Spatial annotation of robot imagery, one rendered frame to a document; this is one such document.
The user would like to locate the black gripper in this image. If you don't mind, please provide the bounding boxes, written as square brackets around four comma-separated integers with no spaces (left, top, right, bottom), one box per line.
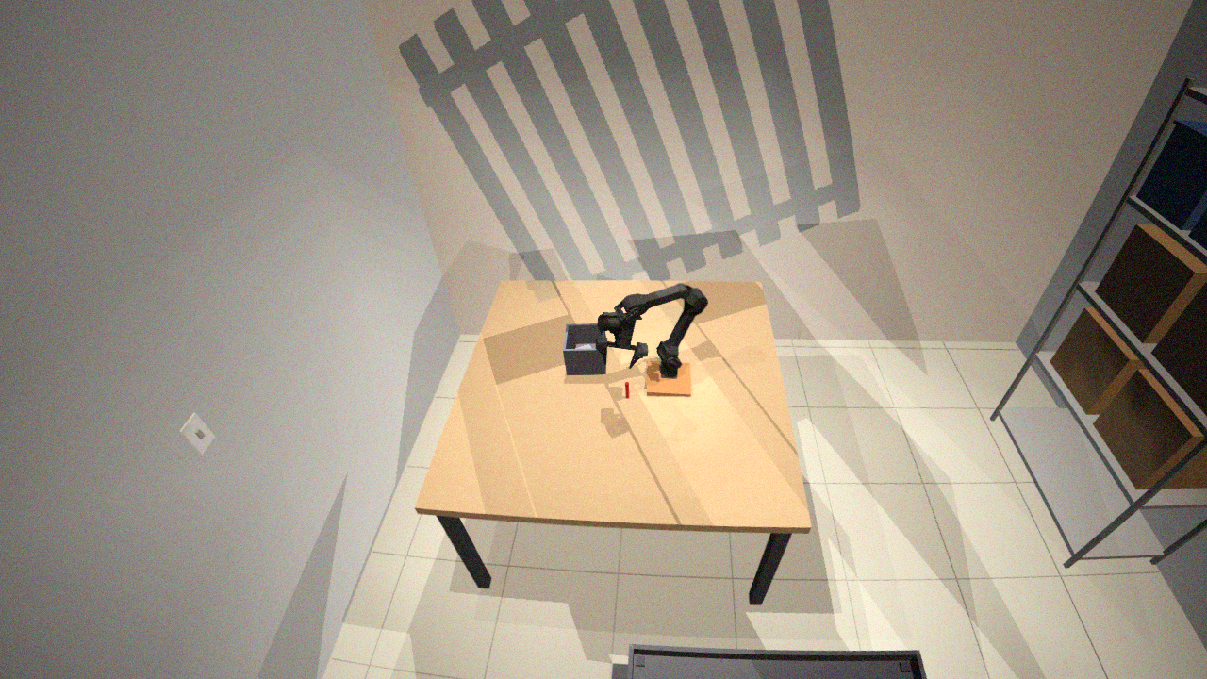
[596,330,649,369]

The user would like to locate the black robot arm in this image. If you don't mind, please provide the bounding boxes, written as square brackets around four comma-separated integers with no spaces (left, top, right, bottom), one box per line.
[597,282,709,379]

